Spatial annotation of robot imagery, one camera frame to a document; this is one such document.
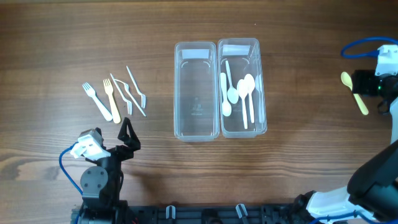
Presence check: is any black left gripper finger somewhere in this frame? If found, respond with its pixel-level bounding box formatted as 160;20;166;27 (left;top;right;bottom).
95;128;105;148
118;117;141;151

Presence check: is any thin white fork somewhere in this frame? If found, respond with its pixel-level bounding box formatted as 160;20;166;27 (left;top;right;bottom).
116;79;147;117
110;73;132;115
126;66;147;108

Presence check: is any yellow plastic spoon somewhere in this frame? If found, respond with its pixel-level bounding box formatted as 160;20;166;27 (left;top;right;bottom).
341;72;369;116

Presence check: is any short white plastic spoon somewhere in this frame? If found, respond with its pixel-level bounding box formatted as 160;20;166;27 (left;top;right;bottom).
220;73;232;116

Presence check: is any thin white plastic spoon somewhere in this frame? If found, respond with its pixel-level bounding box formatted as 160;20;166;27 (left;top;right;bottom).
225;60;239;104

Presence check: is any white plastic spoon large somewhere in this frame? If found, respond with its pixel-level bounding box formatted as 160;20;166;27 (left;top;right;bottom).
237;79;248;129

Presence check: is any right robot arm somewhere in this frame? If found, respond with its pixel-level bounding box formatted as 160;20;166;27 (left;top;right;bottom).
290;70;397;223

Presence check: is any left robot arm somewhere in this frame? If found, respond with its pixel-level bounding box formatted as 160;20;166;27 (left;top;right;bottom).
71;118;141;223

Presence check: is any clear plastic container left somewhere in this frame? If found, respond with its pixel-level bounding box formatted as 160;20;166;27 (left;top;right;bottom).
174;41;220;142

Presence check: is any clear plastic container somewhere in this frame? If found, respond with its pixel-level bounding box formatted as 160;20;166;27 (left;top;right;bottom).
218;38;267;138
174;41;220;142

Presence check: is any clear plastic container right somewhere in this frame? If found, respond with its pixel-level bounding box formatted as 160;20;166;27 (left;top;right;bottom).
218;38;267;138

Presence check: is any white plastic fork wide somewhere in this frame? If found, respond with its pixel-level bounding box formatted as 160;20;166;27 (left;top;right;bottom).
82;82;113;121

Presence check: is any yellow plastic fork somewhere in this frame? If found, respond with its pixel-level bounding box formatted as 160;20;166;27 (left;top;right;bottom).
103;78;121;124

